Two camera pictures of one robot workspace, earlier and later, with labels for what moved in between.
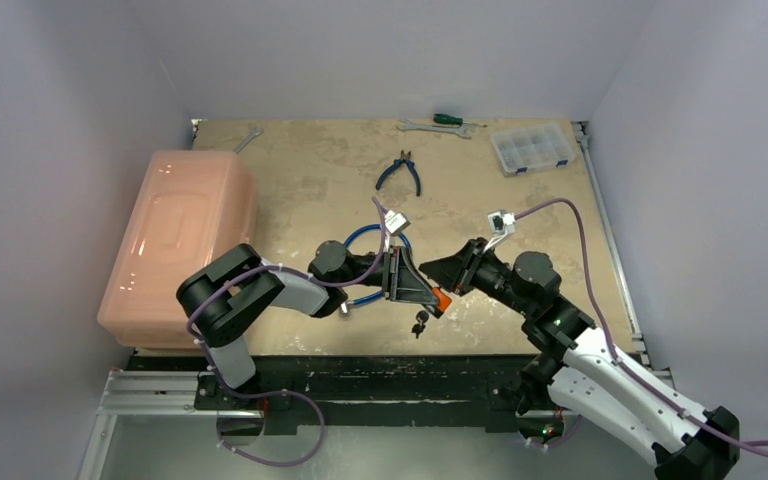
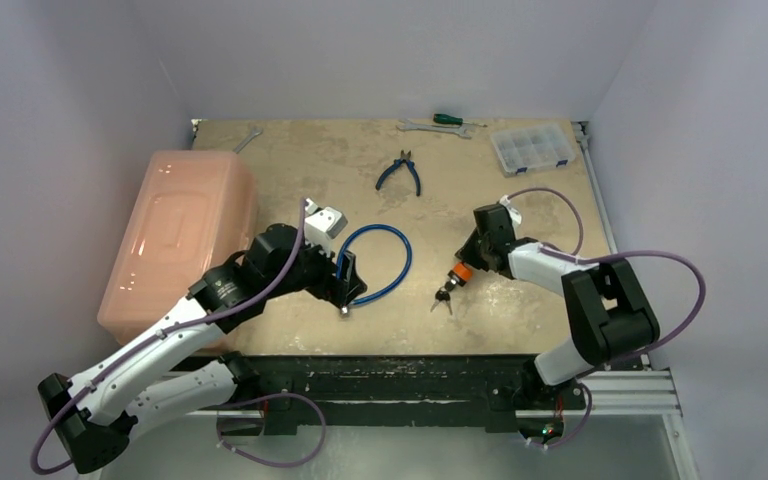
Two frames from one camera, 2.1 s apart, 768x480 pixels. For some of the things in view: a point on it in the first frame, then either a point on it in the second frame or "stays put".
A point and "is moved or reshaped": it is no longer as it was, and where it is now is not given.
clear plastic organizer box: x=530 y=149 stays put
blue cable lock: x=345 y=305 stays put
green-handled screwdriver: x=454 y=120 stays put
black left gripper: x=401 y=281 -> x=338 y=291
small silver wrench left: x=252 y=134 stays put
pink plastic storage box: x=189 y=208 stays put
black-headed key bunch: x=422 y=317 is moved or reshaped
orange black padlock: x=443 y=301 is moved or reshaped
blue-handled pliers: x=405 y=158 stays put
